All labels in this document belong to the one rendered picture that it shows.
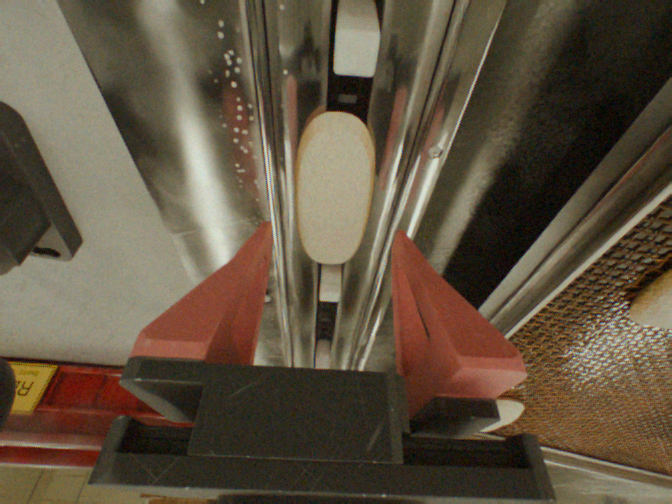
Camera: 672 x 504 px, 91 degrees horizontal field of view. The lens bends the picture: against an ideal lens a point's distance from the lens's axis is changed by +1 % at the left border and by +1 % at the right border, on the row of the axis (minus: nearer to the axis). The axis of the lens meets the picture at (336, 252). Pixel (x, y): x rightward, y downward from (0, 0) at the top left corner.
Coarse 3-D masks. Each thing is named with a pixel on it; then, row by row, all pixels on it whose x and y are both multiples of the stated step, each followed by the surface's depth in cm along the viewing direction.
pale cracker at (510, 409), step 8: (496, 400) 27; (504, 400) 27; (512, 400) 27; (504, 408) 27; (512, 408) 27; (520, 408) 27; (504, 416) 28; (512, 416) 28; (496, 424) 30; (504, 424) 29
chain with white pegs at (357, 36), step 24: (360, 0) 11; (336, 24) 10; (360, 24) 10; (336, 48) 10; (360, 48) 10; (336, 72) 10; (360, 72) 10; (336, 96) 14; (360, 96) 14; (336, 264) 22; (336, 288) 20
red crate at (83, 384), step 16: (64, 368) 45; (80, 368) 45; (96, 368) 46; (112, 368) 46; (48, 384) 43; (64, 384) 44; (80, 384) 45; (96, 384) 45; (112, 384) 45; (48, 400) 43; (64, 400) 43; (80, 400) 44; (96, 400) 44; (112, 400) 44; (128, 400) 44; (160, 416) 43
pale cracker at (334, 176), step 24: (312, 120) 13; (336, 120) 13; (360, 120) 13; (312, 144) 14; (336, 144) 14; (360, 144) 14; (312, 168) 14; (336, 168) 14; (360, 168) 14; (312, 192) 15; (336, 192) 15; (360, 192) 15; (312, 216) 17; (336, 216) 17; (360, 216) 17; (312, 240) 18; (336, 240) 18; (360, 240) 18
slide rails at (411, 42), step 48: (288, 0) 11; (432, 0) 10; (288, 48) 12; (384, 48) 12; (432, 48) 11; (288, 96) 13; (384, 96) 13; (288, 144) 15; (384, 144) 14; (288, 192) 17; (384, 192) 17; (288, 240) 20; (384, 240) 20; (288, 288) 24; (336, 336) 30
